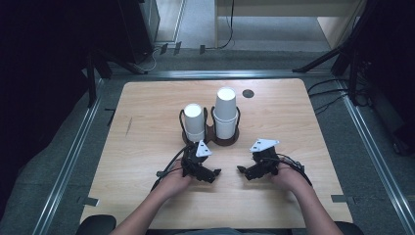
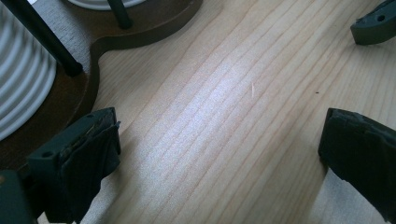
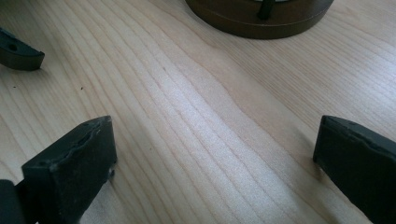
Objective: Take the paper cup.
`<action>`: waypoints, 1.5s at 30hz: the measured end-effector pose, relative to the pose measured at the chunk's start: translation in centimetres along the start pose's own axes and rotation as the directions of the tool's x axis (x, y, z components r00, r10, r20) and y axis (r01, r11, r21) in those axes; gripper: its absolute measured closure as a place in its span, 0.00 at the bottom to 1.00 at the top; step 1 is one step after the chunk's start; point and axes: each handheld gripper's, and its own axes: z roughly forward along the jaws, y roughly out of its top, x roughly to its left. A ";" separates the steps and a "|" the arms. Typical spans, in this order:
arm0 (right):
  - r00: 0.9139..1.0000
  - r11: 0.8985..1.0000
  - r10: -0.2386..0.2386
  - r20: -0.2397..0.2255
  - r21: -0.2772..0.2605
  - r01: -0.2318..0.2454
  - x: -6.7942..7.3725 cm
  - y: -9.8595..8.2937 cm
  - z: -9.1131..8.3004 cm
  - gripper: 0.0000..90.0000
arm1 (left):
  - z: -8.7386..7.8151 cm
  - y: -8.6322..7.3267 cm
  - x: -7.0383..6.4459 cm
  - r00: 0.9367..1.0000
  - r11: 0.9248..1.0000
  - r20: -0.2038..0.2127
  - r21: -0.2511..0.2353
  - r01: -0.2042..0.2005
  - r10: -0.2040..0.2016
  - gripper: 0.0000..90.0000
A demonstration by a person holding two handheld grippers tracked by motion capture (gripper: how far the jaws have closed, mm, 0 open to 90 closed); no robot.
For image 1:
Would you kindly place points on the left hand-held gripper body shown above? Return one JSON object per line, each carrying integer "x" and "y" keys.
{"x": 192, "y": 161}

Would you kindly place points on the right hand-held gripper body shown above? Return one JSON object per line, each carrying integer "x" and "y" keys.
{"x": 266, "y": 161}

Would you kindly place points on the white paper cup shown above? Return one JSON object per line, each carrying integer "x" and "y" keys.
{"x": 225, "y": 103}
{"x": 225, "y": 129}
{"x": 194, "y": 122}
{"x": 195, "y": 137}

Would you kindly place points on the person's left hand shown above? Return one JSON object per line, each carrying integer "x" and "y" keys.
{"x": 174, "y": 182}

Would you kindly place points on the person's right hand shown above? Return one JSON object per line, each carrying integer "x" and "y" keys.
{"x": 288, "y": 179}

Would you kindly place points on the person's grey shirt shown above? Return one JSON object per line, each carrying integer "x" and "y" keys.
{"x": 225, "y": 231}

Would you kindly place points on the round dark table grommet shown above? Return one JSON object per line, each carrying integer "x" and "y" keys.
{"x": 248, "y": 93}

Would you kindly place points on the grey tape strip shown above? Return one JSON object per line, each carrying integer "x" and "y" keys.
{"x": 341, "y": 198}
{"x": 90, "y": 201}

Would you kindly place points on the black tape strip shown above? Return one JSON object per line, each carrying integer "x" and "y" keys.
{"x": 111, "y": 117}

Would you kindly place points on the black chair armrest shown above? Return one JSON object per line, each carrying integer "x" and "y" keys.
{"x": 98, "y": 224}
{"x": 350, "y": 228}

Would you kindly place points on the dark tape piece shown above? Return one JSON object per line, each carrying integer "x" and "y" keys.
{"x": 177, "y": 48}
{"x": 202, "y": 49}
{"x": 163, "y": 49}

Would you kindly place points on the black metal stand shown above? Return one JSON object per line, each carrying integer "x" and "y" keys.
{"x": 92, "y": 81}

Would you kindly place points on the black tripod stand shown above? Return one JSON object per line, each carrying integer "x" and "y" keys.
{"x": 345, "y": 49}

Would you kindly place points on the black cabinet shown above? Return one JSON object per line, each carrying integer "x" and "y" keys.
{"x": 137, "y": 29}

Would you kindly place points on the beige wooden desk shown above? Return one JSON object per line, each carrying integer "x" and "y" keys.
{"x": 287, "y": 7}

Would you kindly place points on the dark curtain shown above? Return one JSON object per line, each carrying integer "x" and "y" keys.
{"x": 39, "y": 81}

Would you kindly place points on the metal floor rail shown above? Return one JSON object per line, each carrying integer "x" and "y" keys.
{"x": 68, "y": 163}
{"x": 375, "y": 156}
{"x": 221, "y": 74}

